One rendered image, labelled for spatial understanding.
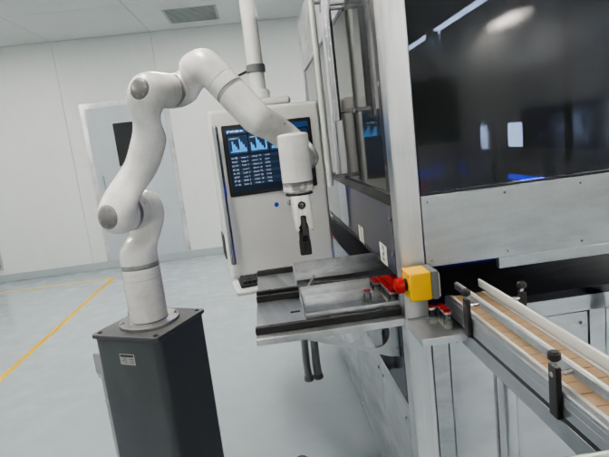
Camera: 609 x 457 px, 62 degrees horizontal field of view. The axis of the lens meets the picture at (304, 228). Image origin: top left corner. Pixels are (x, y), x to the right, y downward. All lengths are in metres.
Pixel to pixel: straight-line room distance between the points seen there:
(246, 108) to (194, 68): 0.18
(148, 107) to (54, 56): 5.91
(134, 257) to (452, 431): 1.06
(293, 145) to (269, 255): 1.05
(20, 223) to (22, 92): 1.67
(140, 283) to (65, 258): 5.82
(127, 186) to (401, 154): 0.80
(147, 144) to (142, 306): 0.50
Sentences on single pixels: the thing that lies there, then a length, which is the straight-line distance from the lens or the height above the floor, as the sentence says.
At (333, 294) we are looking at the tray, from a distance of 1.64.
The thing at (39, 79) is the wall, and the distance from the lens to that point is 7.40.
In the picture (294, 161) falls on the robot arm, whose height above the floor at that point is 1.33.
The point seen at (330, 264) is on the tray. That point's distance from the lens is 1.98.
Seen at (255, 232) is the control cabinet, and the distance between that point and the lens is 2.28.
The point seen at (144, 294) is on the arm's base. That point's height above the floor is 0.97.
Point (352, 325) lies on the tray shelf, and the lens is 1.37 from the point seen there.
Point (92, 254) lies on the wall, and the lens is 7.32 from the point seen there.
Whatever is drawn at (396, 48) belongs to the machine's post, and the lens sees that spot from 1.31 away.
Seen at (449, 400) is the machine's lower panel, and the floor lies 0.63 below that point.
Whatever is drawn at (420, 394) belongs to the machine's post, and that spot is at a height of 0.66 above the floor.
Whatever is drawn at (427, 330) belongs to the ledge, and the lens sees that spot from 1.31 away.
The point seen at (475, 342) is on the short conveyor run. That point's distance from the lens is 1.25.
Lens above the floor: 1.38
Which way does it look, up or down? 10 degrees down
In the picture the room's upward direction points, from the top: 7 degrees counter-clockwise
